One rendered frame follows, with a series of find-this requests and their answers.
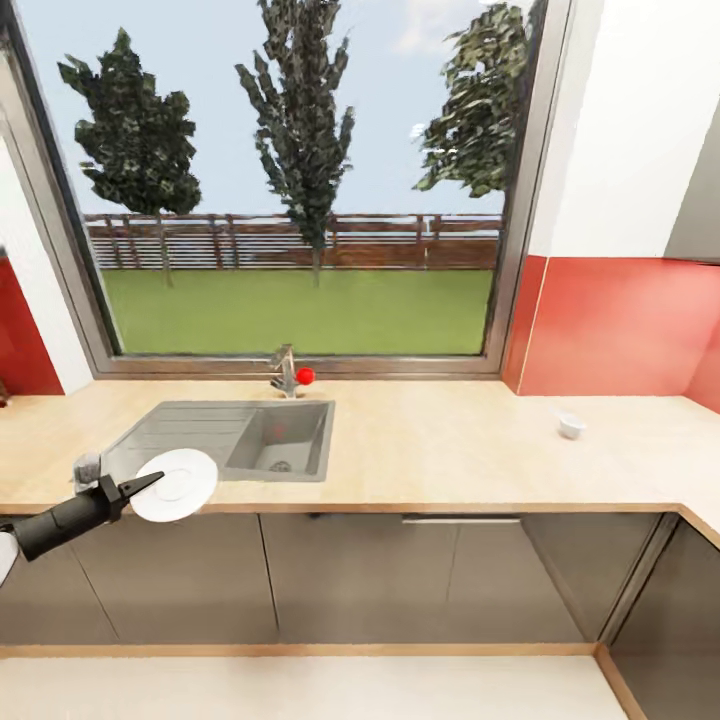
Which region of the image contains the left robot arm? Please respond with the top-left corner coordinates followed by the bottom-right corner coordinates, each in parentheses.
top-left (0, 451), bottom-right (165, 586)

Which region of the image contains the saucer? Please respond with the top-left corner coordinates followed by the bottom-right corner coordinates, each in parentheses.
top-left (128, 449), bottom-right (218, 522)

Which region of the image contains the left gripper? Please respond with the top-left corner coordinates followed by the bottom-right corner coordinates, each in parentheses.
top-left (51, 471), bottom-right (165, 543)

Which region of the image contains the coffee cup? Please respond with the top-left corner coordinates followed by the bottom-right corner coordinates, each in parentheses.
top-left (559, 415), bottom-right (589, 439)

